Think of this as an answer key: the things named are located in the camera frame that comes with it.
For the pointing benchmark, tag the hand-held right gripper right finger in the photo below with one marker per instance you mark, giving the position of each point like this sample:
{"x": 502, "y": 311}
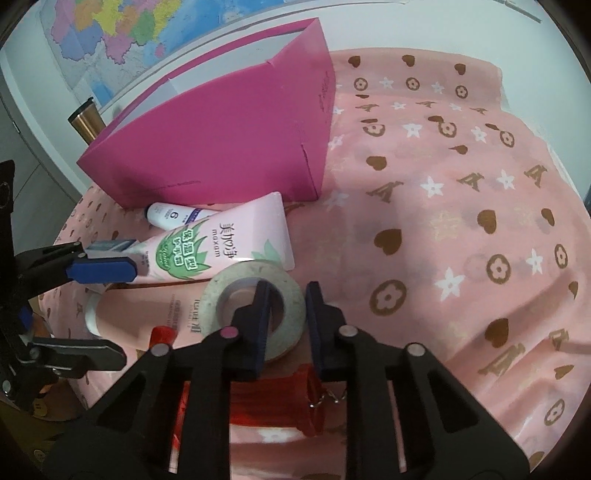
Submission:
{"x": 314, "y": 323}

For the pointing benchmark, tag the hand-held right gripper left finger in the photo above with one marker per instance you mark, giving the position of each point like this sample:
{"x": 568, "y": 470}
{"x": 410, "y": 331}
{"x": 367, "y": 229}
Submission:
{"x": 259, "y": 323}

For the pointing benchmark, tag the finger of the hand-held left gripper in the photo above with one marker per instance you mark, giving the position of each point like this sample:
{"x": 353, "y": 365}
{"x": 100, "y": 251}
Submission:
{"x": 106, "y": 271}
{"x": 87, "y": 355}

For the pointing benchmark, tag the pale pink lotion tube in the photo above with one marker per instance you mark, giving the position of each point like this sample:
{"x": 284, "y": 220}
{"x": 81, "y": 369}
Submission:
{"x": 138, "y": 309}

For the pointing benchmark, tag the white tape roll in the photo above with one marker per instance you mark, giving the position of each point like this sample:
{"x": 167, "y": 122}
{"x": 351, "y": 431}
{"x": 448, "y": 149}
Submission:
{"x": 221, "y": 281}

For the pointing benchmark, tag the small white bottle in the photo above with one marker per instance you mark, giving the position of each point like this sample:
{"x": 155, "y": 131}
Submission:
{"x": 166, "y": 214}

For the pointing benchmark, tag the pink tube with green leaves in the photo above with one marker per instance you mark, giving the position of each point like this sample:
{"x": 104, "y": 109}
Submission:
{"x": 231, "y": 240}

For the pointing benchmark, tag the magenta cardboard box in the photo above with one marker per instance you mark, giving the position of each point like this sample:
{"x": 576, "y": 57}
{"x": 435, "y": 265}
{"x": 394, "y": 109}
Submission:
{"x": 207, "y": 138}

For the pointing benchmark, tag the grey cabinet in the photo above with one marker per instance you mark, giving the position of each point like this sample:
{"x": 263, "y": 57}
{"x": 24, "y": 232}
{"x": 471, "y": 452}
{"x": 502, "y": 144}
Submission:
{"x": 27, "y": 152}

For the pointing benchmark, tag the copper tumbler with black lid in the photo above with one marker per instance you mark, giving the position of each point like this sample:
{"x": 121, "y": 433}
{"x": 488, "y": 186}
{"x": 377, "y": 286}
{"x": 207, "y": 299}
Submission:
{"x": 87, "y": 122}

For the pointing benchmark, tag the pink printed cloth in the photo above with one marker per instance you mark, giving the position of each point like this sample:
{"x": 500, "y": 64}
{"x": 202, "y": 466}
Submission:
{"x": 461, "y": 184}

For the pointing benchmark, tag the colourful wall map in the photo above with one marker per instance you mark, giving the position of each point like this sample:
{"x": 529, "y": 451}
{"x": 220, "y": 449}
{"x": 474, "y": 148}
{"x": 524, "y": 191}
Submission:
{"x": 115, "y": 27}

